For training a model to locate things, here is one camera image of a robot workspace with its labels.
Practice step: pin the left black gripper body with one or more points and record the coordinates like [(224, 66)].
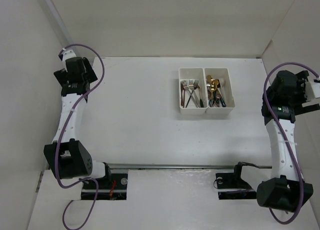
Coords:
[(89, 75)]

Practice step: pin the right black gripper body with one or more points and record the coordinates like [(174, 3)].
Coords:
[(299, 95)]

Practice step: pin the gold spoon green handle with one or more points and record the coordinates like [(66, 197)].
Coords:
[(212, 97)]

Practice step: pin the black handle fork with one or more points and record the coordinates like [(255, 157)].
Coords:
[(194, 95)]

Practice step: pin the brown wooden fork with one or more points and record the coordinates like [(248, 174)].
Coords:
[(183, 93)]

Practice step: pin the silver fork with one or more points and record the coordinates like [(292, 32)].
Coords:
[(194, 85), (189, 87)]

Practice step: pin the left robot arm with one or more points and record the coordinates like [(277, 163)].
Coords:
[(66, 155)]

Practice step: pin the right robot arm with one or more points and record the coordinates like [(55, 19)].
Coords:
[(282, 102)]

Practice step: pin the right white plastic container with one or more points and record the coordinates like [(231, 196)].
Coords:
[(225, 91)]

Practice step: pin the white plastic container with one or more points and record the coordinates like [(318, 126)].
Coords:
[(193, 73), (225, 91)]

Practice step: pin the left white plastic container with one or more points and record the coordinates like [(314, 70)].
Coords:
[(193, 73)]

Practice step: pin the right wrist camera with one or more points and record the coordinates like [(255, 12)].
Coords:
[(312, 90)]

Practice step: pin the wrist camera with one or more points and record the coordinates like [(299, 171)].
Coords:
[(312, 90), (66, 54)]

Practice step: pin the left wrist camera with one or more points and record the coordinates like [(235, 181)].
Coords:
[(66, 54)]

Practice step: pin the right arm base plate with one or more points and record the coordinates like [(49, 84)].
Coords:
[(232, 187)]

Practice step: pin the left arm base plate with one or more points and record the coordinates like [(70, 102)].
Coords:
[(114, 189)]

